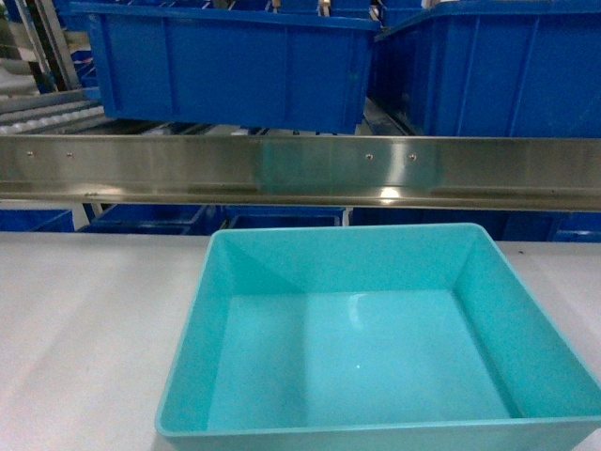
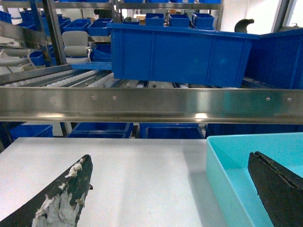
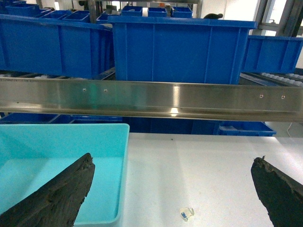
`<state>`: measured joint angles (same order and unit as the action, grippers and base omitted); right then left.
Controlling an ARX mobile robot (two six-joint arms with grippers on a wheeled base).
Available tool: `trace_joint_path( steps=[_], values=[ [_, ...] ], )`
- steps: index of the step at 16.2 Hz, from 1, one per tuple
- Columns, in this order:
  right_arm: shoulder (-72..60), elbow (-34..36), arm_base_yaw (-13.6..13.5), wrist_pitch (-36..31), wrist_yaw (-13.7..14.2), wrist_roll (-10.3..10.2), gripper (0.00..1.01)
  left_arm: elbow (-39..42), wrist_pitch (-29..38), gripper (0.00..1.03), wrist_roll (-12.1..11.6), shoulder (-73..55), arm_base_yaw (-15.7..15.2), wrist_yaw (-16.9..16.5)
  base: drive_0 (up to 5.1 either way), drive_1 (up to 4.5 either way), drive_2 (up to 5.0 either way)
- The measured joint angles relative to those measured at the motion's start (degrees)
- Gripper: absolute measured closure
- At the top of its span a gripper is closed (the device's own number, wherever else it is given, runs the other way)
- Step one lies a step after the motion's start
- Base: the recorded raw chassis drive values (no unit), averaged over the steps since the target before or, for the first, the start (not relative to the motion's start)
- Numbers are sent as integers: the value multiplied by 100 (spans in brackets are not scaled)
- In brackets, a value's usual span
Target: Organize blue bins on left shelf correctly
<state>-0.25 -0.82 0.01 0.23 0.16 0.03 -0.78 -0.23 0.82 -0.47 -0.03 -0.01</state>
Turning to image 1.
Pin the teal plastic bin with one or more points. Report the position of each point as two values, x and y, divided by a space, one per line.
371 338

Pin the blue bin lower middle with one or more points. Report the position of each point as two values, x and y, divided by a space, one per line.
251 217

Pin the blue bin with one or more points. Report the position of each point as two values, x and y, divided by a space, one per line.
493 69
251 217
157 219
501 225
37 221
184 63

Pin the blue bin lower left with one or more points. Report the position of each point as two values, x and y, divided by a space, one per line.
157 219

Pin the blue bin upper left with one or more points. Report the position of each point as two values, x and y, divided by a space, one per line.
184 63

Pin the blue bin lower right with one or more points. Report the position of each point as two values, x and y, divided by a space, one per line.
501 225

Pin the blue bin upper right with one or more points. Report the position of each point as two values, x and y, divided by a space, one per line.
493 69

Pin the roller conveyor track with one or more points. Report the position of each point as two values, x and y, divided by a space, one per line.
48 112

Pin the blue bin far left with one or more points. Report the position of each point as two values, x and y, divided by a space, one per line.
37 221

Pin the stainless steel shelf rail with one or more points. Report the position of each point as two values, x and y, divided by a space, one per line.
363 171

